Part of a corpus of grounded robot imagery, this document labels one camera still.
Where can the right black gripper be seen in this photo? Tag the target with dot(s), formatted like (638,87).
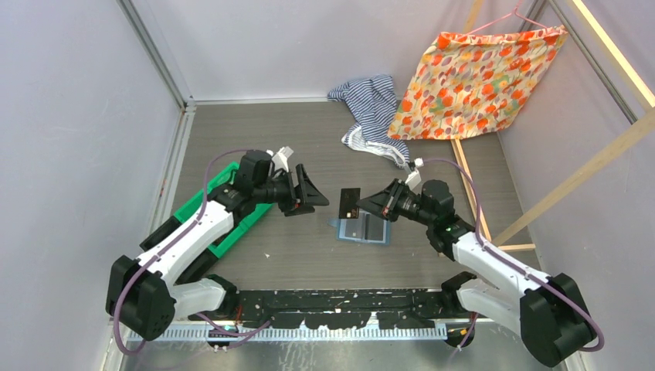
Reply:
(381,202)

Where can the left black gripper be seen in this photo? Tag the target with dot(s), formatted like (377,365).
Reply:
(310,195)

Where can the blue card holder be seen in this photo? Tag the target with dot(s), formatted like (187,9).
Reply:
(336,223)

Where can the black credit card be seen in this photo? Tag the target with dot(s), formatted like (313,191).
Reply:
(348,208)

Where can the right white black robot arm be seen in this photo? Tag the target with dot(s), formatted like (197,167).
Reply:
(547,312)

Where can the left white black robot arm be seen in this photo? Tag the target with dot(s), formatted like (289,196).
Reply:
(143,302)

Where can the grey card in holder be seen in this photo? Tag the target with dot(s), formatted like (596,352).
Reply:
(353,229)

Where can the blue white striped cloth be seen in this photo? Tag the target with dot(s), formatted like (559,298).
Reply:
(372,102)

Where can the black plastic bin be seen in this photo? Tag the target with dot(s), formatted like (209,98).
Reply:
(176,252)

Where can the orange floral cloth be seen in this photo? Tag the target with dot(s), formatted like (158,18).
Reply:
(469,85)

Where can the pink clothes hanger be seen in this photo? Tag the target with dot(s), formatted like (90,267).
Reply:
(513,13)

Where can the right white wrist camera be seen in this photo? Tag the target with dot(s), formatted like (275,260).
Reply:
(413,174)

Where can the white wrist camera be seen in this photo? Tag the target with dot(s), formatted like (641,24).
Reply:
(413,174)
(280,158)

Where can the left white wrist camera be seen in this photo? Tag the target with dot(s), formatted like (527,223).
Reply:
(280,158)

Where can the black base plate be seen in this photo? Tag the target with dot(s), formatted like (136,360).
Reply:
(340,309)

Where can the wooden frame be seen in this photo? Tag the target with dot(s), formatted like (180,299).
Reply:
(568,119)

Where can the aluminium front rail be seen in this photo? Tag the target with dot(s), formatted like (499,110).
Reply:
(357,333)

